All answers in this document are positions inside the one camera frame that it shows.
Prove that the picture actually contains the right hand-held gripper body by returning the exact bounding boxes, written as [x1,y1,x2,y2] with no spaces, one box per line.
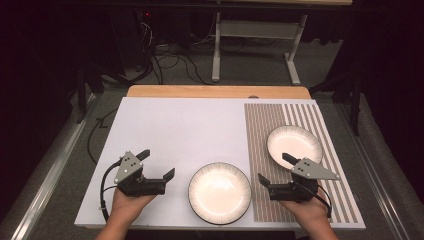
[268,157,341,203]

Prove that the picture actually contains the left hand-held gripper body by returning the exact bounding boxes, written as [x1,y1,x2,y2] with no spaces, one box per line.
[114,150,167,198]

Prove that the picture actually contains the white plate with dark rim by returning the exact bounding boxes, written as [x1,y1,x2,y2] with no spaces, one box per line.
[187,161,253,226]
[266,125,324,170]

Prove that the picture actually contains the person's left hand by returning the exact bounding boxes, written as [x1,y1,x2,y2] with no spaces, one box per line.
[110,189,156,228]

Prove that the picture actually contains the person's right hand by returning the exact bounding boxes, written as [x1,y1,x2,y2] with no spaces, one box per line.
[279,187,330,228]

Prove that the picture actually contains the white board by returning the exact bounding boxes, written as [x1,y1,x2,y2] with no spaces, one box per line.
[73,96,367,232]

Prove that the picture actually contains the brown striped placemat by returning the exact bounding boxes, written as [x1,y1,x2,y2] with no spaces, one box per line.
[243,102,360,224]

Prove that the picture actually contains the black metal stand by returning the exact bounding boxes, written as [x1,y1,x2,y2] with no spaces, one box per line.
[309,73,363,137]
[74,62,105,125]

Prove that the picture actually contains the wooden table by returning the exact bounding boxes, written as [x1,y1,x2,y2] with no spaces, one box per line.
[126,84,312,100]

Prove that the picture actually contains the dark device with red light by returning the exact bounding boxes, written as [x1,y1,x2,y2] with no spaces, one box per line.
[133,9,192,69]

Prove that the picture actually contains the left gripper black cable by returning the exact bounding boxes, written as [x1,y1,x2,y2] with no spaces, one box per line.
[99,159,123,223]

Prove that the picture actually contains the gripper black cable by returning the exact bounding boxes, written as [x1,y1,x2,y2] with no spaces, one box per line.
[293,181,334,220]
[99,159,123,223]

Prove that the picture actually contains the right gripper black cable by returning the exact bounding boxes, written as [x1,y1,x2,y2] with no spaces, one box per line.
[293,181,334,220]

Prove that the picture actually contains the black floor cable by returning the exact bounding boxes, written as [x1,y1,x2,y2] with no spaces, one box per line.
[86,107,118,165]

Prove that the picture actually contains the aluminium floor rail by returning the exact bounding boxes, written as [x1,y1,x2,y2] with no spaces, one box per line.
[9,93,98,240]
[335,102,406,240]

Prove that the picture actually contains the tangle of black floor cables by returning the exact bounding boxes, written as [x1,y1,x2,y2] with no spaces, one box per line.
[134,19,214,86]

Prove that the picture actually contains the desk with white metal frame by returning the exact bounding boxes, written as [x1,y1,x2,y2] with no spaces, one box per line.
[206,0,354,86]

